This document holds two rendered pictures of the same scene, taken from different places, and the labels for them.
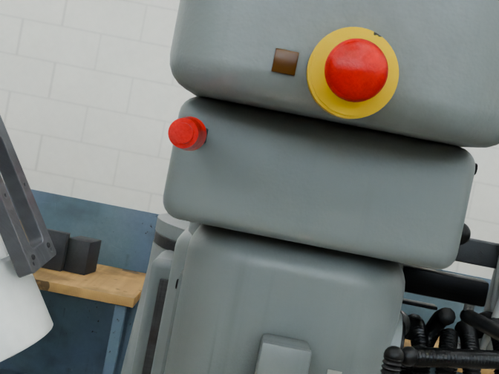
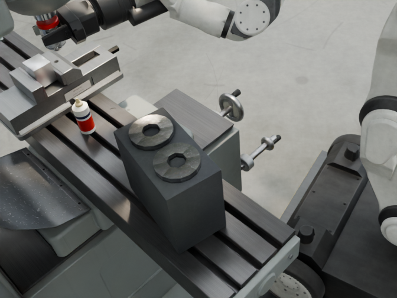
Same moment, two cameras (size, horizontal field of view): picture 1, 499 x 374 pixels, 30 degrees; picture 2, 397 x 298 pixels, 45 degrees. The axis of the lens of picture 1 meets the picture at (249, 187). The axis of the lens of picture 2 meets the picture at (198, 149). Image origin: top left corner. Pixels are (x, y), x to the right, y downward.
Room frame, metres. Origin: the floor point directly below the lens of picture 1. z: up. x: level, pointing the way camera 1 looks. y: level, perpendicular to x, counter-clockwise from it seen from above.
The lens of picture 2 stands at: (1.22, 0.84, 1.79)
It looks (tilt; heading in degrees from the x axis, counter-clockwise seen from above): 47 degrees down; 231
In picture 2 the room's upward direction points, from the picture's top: 8 degrees counter-clockwise
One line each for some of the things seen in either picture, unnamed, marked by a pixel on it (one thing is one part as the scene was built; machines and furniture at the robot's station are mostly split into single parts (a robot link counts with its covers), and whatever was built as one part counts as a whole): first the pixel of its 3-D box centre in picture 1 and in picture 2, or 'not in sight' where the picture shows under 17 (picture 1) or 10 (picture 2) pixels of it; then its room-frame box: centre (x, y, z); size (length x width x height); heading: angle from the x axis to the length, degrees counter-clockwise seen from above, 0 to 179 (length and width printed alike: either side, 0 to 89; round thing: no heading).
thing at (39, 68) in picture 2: not in sight; (39, 71); (0.85, -0.23, 1.05); 0.06 x 0.05 x 0.06; 89
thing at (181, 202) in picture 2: not in sight; (170, 177); (0.87, 0.30, 1.04); 0.22 x 0.12 x 0.20; 78
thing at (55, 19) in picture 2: not in sight; (47, 21); (0.85, -0.05, 1.26); 0.05 x 0.05 x 0.01
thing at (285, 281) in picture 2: not in sight; (289, 281); (0.65, 0.48, 0.50); 0.20 x 0.05 x 0.20; 102
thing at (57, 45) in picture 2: not in sight; (52, 33); (0.85, -0.05, 1.23); 0.05 x 0.05 x 0.05
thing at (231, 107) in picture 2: not in sight; (224, 112); (0.35, -0.05, 0.64); 0.16 x 0.12 x 0.12; 0
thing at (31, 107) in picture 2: not in sight; (55, 81); (0.82, -0.23, 0.99); 0.35 x 0.15 x 0.11; 179
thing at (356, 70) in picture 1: (355, 70); not in sight; (0.60, -0.05, 1.76); 0.04 x 0.03 x 0.04; 90
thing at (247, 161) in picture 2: not in sight; (260, 149); (0.32, 0.09, 0.52); 0.22 x 0.06 x 0.06; 0
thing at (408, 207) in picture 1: (310, 176); not in sight; (0.89, -0.06, 1.68); 0.34 x 0.24 x 0.10; 0
